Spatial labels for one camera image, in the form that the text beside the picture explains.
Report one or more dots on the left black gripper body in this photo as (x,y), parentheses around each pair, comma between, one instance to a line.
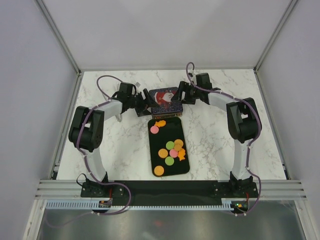
(136,102)

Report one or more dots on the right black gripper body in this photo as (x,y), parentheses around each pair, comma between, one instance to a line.
(191,94)

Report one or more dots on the square cookie tin box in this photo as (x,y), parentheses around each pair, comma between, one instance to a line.
(156,114)

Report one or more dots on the gold tin lid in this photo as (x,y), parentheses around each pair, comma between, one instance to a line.
(162,97)

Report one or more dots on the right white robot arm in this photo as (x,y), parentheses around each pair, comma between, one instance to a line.
(243,121)

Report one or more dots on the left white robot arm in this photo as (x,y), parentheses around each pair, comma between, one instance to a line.
(87,126)

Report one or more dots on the orange fish cookie upper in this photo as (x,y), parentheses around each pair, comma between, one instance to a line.
(160,123)

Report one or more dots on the orange fish cookie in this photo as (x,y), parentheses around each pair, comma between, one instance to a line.
(181,154)
(160,123)

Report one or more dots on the pink round cookie upper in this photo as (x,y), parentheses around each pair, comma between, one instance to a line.
(154,129)

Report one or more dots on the pink round cookie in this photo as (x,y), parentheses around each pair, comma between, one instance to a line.
(154,129)
(173,153)

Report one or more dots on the dotted tan cookie upper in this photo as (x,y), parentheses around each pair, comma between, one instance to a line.
(178,142)

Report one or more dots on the dotted tan cookie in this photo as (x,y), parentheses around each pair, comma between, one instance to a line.
(178,142)
(163,153)

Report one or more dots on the green round cookie upper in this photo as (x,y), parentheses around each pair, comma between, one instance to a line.
(170,145)

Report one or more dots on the green round cookie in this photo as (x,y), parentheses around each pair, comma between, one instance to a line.
(169,161)
(170,145)

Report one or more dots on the tan leaf cookie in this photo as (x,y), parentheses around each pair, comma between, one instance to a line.
(178,147)

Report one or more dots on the dotted tan cookie middle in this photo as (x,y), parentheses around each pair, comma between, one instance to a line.
(163,153)

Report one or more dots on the pink round cookie lower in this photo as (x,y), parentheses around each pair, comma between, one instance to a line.
(173,153)

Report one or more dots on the orange fish cookie lower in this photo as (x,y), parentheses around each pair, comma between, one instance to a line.
(181,154)

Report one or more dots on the black rectangular tray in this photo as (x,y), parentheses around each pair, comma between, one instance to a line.
(170,132)

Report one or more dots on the green round cookie lower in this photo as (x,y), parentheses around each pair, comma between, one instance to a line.
(169,161)

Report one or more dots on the dotted orange cookie bottom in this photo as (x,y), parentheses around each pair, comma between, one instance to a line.
(158,170)

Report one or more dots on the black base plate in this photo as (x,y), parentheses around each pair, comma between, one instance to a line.
(168,192)

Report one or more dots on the grey slotted cable duct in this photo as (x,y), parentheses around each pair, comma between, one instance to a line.
(63,204)

